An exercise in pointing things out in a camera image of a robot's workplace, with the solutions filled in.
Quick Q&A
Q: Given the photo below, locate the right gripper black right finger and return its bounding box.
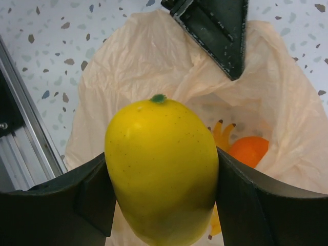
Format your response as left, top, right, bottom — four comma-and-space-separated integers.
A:
216, 149, 327, 246

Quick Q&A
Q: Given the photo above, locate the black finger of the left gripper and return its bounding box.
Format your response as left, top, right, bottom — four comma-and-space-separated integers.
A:
161, 0, 249, 81

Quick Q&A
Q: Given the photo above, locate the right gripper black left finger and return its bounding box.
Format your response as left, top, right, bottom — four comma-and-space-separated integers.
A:
1, 154, 116, 245

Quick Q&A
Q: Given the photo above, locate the aluminium rail frame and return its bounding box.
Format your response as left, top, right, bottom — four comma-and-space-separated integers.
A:
1, 41, 67, 192

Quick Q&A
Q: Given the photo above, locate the fake yellow mango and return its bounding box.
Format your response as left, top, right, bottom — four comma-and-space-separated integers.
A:
105, 94, 219, 245

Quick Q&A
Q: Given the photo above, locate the orange translucent plastic bag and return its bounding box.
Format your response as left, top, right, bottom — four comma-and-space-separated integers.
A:
66, 10, 327, 245

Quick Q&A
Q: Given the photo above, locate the fake orange fruit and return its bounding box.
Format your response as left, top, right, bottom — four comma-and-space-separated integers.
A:
228, 136, 269, 168

